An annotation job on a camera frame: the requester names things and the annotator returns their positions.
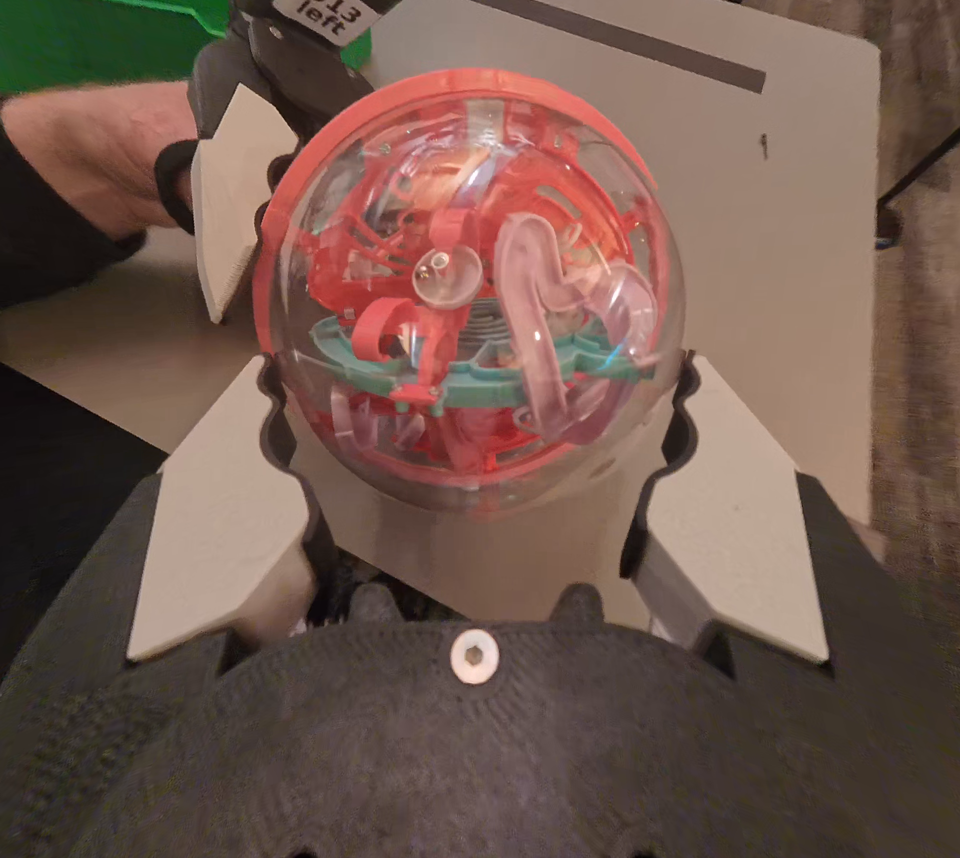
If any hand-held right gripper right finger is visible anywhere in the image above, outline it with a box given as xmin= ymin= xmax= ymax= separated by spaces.
xmin=619 ymin=349 xmax=831 ymax=666

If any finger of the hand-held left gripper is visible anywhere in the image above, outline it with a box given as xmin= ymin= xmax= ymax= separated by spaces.
xmin=189 ymin=81 xmax=303 ymax=327

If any person's left hand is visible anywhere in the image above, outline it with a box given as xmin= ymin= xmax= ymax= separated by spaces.
xmin=0 ymin=78 xmax=200 ymax=242

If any clear red maze ball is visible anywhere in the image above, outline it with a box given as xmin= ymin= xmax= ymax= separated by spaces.
xmin=251 ymin=69 xmax=687 ymax=514

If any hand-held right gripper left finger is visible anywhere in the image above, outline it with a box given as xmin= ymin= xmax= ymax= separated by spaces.
xmin=126 ymin=352 xmax=320 ymax=664

